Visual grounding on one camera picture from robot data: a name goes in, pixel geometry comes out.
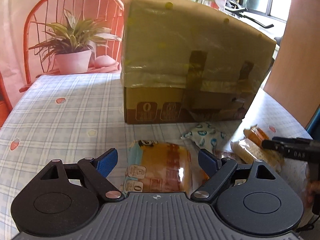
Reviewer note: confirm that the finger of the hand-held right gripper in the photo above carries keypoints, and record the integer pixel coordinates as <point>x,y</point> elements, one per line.
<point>282,146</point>

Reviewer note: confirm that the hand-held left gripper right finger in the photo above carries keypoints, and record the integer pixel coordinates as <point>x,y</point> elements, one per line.
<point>207,162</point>

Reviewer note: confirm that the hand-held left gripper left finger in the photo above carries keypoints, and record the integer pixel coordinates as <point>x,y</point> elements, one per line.
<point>107,162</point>

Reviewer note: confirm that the small orange snack packet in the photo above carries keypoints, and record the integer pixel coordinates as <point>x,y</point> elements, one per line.
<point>257,134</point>

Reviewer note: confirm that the white blue snack packet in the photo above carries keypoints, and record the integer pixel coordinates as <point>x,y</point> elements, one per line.
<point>203,135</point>

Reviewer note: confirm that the clear wafer packet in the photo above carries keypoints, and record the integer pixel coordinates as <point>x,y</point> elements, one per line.
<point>250,152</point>

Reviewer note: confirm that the clear bread packet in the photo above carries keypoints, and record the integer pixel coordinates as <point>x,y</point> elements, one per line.
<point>160,162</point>

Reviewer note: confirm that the taped cardboard box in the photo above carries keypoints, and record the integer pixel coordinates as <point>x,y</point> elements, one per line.
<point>195,60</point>

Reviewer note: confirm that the person's right hand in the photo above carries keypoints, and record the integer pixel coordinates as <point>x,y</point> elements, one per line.
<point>310,192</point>

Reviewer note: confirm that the blue curtain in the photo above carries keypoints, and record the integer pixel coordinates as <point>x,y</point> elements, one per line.
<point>314,125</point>

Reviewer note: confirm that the wooden panel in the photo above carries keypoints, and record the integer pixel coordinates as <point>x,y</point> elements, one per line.
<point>295,67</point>

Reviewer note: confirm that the black exercise bike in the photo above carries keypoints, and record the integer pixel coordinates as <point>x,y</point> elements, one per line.
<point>252,13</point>

